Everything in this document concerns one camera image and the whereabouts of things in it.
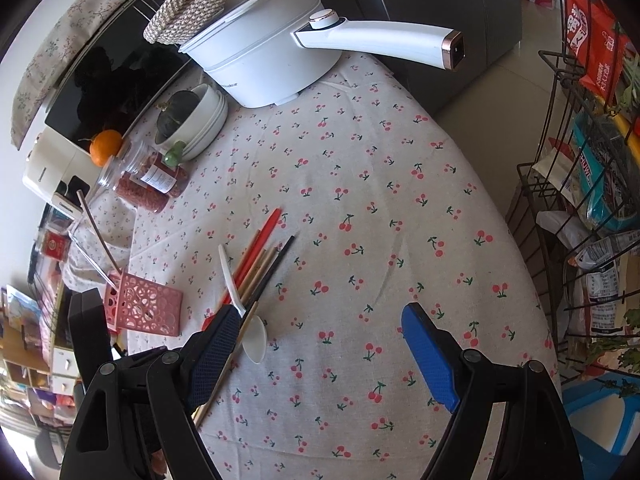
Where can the cherry print tablecloth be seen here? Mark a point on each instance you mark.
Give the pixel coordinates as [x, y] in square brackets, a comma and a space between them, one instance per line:
[375, 210]

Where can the grey refrigerator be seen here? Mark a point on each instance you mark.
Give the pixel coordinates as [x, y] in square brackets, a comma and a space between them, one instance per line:
[425, 0]

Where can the red tin box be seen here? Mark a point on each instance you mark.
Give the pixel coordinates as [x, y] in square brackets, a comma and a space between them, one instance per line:
[55, 245]

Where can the white bowl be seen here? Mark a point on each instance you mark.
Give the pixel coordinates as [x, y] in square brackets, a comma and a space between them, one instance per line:
[205, 107]
[215, 130]

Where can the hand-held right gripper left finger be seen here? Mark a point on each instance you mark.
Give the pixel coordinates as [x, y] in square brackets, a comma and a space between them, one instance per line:
[215, 355]

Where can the plastic jar of red beans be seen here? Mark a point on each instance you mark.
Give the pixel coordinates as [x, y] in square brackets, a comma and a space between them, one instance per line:
[140, 197]

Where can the cream kitchen appliance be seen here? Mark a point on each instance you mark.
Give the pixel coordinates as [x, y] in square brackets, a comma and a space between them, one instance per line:
[50, 170]

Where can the blue plastic stool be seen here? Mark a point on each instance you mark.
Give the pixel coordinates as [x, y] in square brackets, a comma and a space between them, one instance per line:
[600, 410]

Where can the white ceramic spoon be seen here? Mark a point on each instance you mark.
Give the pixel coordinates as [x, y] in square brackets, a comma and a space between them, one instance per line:
[254, 342]

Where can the brown wooden chopstick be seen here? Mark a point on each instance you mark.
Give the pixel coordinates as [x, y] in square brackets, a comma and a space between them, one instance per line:
[97, 230]
[265, 262]

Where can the blue snack packet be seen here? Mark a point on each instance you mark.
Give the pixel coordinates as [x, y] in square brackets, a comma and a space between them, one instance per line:
[600, 180]

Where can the wooden drawer shelf unit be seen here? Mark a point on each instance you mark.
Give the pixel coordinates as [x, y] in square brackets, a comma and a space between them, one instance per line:
[30, 355]

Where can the white paper packet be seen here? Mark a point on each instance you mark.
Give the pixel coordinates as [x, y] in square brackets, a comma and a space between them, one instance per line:
[555, 170]

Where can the light wooden chopstick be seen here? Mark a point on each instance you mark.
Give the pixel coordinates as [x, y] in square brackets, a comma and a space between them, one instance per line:
[212, 391]

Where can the white electric pot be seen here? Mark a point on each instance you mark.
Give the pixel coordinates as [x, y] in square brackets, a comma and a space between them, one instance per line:
[260, 60]

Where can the labelled jar of red beans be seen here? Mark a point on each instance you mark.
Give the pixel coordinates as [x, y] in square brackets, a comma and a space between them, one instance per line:
[160, 175]

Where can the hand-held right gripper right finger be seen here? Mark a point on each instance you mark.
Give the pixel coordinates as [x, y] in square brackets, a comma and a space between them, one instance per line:
[430, 360]

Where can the red snack packet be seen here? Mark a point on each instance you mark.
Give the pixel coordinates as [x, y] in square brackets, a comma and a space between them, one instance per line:
[595, 45]

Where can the orange fruit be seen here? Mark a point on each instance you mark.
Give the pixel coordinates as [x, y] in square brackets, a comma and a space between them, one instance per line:
[106, 147]

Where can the pink perforated utensil holder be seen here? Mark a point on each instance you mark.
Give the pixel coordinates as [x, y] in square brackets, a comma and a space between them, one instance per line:
[145, 305]

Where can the red chopstick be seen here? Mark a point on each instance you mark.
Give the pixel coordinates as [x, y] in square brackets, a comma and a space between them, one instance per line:
[250, 255]
[267, 230]

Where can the white chopstick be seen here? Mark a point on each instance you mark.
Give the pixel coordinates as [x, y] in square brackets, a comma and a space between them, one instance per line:
[95, 262]

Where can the white printed packet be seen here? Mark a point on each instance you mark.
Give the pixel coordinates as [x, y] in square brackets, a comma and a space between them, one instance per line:
[605, 285]

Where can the dark green squash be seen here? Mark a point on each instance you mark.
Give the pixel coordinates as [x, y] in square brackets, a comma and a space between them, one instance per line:
[172, 115]

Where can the floral cloth cover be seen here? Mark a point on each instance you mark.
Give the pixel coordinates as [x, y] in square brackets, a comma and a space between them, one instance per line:
[65, 35]

